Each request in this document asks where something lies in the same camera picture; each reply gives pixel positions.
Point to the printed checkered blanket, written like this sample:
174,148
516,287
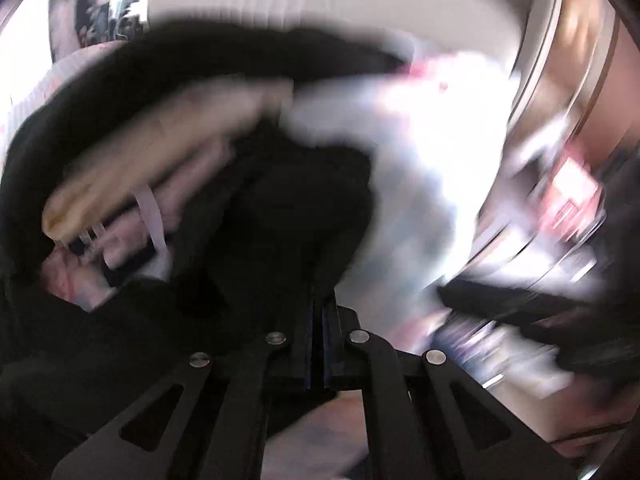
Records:
440,160

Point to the black pants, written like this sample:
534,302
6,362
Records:
300,210

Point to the grey padded headboard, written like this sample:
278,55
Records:
325,0

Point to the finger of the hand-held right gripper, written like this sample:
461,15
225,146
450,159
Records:
480,300

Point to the stack of folded clothes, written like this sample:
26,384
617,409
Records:
150,160

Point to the black fleece garment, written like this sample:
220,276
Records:
200,52

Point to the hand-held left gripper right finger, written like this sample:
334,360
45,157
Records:
340,360

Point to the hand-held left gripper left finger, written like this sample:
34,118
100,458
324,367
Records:
300,360

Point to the cluttered shelf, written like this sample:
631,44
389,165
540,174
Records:
110,0

